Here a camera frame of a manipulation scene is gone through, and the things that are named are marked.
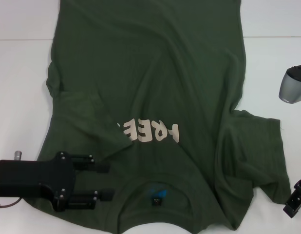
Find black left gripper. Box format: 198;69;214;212
0;151;115;213

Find dark green printed T-shirt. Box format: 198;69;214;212
31;0;294;234

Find thin left gripper cable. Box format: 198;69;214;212
0;196;22;210

